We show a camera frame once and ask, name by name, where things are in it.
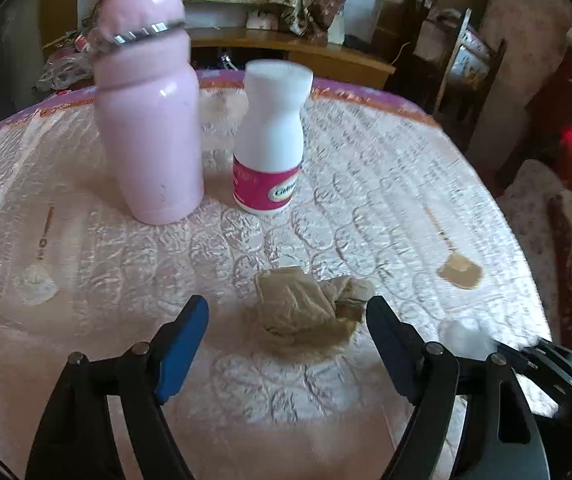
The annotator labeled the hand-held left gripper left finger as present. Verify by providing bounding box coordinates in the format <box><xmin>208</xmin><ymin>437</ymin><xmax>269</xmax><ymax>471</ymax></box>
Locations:
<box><xmin>24</xmin><ymin>295</ymin><xmax>210</xmax><ymax>480</ymax></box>

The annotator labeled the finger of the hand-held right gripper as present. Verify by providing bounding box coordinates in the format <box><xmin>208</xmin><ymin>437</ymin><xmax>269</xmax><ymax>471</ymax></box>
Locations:
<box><xmin>491</xmin><ymin>337</ymin><xmax>572</xmax><ymax>403</ymax></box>

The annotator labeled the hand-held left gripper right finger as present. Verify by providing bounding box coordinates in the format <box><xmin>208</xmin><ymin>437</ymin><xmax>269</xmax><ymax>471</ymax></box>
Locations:
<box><xmin>366</xmin><ymin>296</ymin><xmax>552</xmax><ymax>480</ymax></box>

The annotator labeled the small white paper wad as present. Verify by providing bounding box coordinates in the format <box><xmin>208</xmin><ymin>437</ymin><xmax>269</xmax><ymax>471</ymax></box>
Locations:
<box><xmin>438</xmin><ymin>317</ymin><xmax>497</xmax><ymax>361</ymax></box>

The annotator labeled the sofa with floral cover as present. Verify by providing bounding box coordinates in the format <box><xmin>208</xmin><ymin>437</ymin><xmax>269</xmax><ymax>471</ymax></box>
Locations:
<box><xmin>496</xmin><ymin>160</ymin><xmax>572</xmax><ymax>356</ymax></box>

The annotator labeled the white bottle pink label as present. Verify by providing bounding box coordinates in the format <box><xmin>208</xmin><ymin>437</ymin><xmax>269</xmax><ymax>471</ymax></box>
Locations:
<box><xmin>232</xmin><ymin>59</ymin><xmax>314</xmax><ymax>216</ymax></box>

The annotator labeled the printed cushion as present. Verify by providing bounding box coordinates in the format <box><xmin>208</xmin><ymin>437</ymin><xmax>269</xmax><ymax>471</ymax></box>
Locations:
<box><xmin>448</xmin><ymin>25</ymin><xmax>499</xmax><ymax>86</ymax></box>

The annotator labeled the wooden cabinet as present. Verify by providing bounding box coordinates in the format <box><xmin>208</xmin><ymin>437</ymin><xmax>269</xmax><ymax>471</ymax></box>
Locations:
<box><xmin>40</xmin><ymin>25</ymin><xmax>397</xmax><ymax>91</ymax></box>

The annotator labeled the wooden chair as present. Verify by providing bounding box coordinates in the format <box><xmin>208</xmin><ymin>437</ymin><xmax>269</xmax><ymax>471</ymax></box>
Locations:
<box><xmin>401</xmin><ymin>0</ymin><xmax>509</xmax><ymax>136</ymax></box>

